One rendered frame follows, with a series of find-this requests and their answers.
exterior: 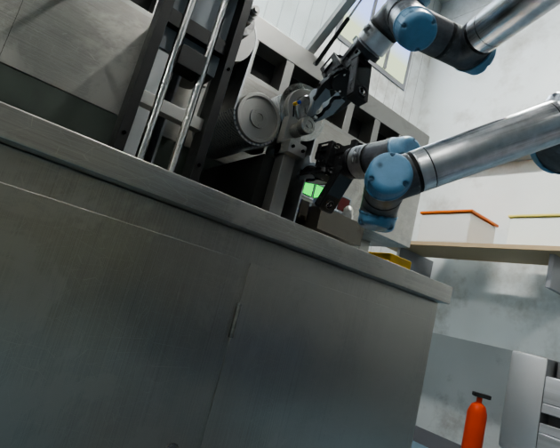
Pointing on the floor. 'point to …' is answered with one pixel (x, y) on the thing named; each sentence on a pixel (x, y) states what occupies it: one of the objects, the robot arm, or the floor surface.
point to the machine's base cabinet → (177, 327)
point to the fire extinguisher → (475, 422)
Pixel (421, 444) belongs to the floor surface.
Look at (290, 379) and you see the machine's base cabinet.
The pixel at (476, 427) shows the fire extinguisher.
